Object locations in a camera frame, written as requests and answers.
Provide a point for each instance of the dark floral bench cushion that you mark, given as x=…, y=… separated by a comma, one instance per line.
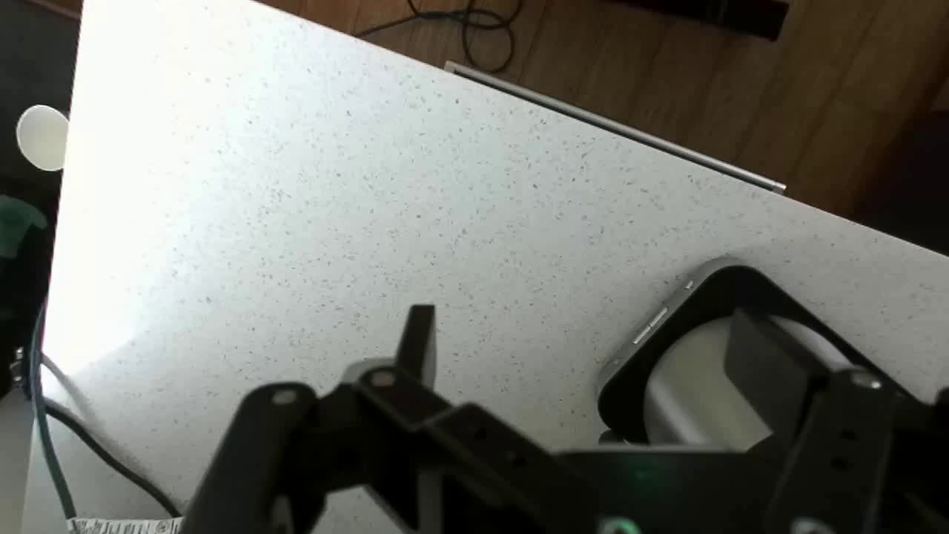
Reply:
x=20, y=234

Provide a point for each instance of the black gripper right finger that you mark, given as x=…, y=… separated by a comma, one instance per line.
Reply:
x=841, y=455

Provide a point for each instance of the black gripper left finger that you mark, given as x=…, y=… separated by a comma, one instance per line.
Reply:
x=328, y=465

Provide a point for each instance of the white paper cup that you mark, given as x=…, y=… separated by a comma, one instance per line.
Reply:
x=43, y=139

